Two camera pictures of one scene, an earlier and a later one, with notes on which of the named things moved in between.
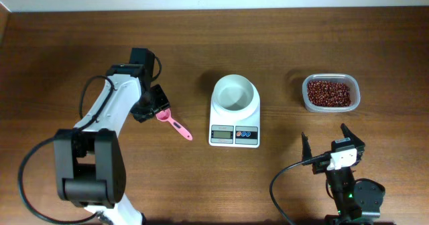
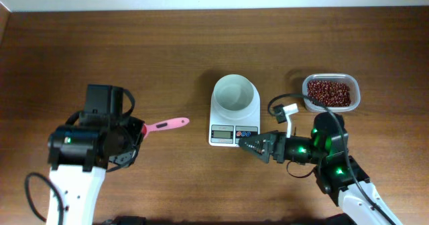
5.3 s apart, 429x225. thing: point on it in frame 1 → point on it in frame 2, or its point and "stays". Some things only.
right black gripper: x=358 y=144 → x=276 y=145
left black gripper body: x=152 y=102 → x=129 y=137
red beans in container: x=328 y=94 stays
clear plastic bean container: x=330 y=92 stays
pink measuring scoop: x=164 y=115 → x=162 y=124
